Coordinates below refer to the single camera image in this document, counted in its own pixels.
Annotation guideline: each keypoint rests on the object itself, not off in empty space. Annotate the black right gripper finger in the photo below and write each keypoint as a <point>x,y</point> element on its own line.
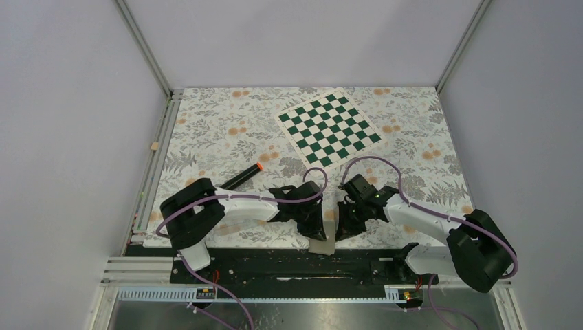
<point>357,227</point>
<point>343,230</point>

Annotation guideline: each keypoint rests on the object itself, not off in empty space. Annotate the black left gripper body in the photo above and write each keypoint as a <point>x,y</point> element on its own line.
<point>308,220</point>

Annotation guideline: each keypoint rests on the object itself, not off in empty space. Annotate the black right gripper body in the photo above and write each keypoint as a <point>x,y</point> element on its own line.
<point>359,214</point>

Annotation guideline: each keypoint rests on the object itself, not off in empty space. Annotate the grey leather card holder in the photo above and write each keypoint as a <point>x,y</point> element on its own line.
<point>327,246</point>

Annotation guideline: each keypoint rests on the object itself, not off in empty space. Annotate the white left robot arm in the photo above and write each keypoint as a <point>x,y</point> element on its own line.
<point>192,213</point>

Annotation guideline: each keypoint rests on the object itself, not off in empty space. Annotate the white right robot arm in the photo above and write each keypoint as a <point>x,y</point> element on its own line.
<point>471,248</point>

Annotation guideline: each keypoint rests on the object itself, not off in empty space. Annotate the green white chessboard mat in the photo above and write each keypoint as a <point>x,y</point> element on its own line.
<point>329,130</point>

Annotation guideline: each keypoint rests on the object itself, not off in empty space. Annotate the black marker orange cap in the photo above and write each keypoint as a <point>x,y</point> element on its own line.
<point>242,177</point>

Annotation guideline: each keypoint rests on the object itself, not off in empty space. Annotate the floral tablecloth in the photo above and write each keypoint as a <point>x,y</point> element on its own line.
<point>221,131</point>

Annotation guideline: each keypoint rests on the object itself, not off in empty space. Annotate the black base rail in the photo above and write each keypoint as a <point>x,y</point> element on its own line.
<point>251,273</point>

